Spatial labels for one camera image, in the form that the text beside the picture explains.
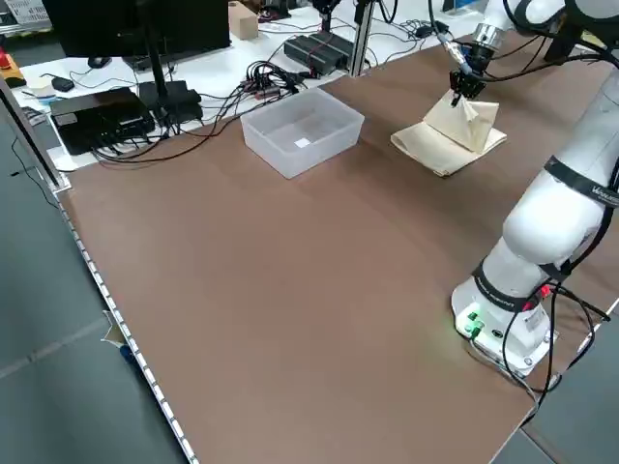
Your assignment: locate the black monitor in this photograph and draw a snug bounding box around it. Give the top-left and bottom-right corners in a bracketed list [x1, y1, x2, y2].
[42, 0, 231, 59]

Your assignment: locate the toothed table edge rail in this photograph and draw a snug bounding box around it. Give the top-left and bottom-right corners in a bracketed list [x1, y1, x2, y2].
[56, 190, 200, 464]

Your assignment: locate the small cardboard box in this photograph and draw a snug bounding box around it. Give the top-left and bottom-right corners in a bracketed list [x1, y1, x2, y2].
[226, 1, 259, 41]

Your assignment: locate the aluminium camera post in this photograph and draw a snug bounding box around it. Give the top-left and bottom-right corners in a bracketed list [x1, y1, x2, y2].
[348, 0, 377, 78]

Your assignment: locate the printed label sheet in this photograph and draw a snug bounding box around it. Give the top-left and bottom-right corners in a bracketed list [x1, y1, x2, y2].
[9, 0, 50, 24]

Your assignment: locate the aluminium side frame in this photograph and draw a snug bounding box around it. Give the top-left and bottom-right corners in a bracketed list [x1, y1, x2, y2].
[0, 76, 73, 194]

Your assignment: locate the clear plastic box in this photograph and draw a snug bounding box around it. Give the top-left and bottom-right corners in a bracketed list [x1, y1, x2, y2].
[240, 85, 366, 181]

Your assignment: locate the black power brick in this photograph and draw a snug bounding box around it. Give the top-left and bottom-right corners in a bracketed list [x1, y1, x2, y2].
[309, 29, 358, 62]
[282, 34, 350, 77]

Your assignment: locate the black base cable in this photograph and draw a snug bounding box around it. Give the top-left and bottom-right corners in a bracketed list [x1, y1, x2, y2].
[500, 282, 613, 402]

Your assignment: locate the black electronics case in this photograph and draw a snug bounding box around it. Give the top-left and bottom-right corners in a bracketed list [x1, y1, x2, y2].
[49, 86, 157, 157]

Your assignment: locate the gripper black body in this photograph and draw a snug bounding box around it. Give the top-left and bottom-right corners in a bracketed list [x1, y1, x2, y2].
[454, 43, 499, 81]

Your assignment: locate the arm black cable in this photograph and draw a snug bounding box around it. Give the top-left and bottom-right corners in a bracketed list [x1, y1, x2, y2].
[427, 0, 619, 82]

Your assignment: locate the black monitor stand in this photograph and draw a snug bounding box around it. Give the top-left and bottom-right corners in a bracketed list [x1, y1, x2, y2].
[137, 47, 203, 126]

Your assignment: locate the white tape roll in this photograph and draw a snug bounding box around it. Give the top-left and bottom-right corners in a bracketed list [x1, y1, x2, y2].
[26, 75, 55, 98]

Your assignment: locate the pink usb hub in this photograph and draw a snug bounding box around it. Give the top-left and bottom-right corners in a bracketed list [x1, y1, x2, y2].
[240, 79, 286, 101]

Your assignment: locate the cream tablecloth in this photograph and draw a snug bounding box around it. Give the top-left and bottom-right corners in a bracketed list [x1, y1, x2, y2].
[390, 94, 508, 179]

